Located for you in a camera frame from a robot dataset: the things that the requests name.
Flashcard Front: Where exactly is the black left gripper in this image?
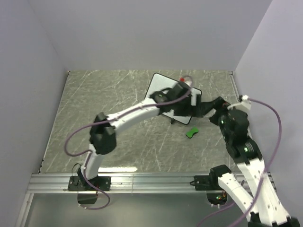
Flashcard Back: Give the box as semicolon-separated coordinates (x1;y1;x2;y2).
174;95;203;118

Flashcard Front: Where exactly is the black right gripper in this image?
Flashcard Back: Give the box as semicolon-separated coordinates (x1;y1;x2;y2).
200;96;233;142

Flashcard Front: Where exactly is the white whiteboard black frame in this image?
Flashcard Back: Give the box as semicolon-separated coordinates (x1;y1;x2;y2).
145;73;202;125

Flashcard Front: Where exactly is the green whiteboard eraser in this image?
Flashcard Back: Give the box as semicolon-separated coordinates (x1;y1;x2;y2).
186;127;199;139

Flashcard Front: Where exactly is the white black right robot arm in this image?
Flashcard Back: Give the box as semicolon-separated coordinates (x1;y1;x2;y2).
197;95;300;227

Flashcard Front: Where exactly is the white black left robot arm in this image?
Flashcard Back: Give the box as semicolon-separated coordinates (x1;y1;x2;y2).
77;82;202;190

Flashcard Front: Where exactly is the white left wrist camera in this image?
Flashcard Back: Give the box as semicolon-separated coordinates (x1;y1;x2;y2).
179;75;193;87

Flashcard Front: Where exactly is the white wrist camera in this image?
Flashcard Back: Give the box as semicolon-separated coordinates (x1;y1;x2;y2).
227;95;251;113
179;75;193;87

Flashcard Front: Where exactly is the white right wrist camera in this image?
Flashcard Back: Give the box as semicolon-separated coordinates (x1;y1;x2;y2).
227;95;251;113

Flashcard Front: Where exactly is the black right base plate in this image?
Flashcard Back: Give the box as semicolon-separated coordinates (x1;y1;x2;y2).
189;174;223;191

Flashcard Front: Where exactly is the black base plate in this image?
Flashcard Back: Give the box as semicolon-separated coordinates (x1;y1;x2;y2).
68;175;112;191
189;174;223;191

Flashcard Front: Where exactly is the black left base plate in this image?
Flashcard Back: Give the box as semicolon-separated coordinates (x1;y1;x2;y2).
68;175;112;191

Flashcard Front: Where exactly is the aluminium rail frame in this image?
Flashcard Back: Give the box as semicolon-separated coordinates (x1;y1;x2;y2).
14;172;277;227

